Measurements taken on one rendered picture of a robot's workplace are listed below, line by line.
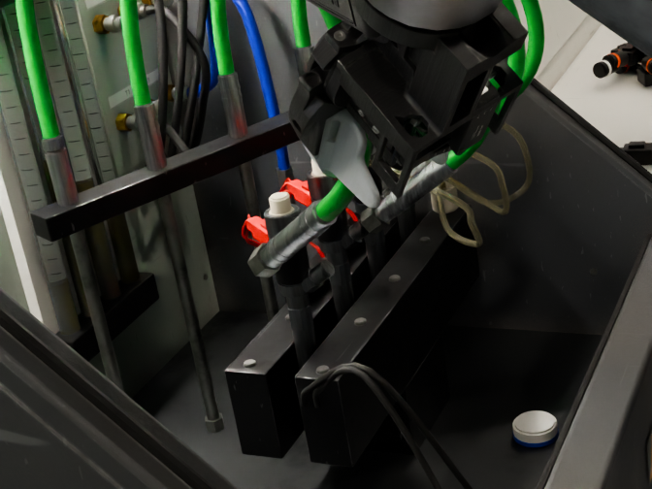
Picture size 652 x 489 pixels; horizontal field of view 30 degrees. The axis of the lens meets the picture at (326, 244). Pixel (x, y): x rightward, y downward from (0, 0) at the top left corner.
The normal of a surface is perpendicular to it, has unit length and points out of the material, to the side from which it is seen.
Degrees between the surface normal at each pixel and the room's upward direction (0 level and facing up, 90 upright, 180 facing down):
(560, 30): 76
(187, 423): 0
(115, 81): 90
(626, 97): 0
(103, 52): 90
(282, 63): 90
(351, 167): 102
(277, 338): 0
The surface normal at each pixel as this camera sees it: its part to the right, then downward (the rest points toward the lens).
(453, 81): -0.79, 0.52
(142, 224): 0.90, 0.04
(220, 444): -0.15, -0.91
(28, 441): -0.40, 0.42
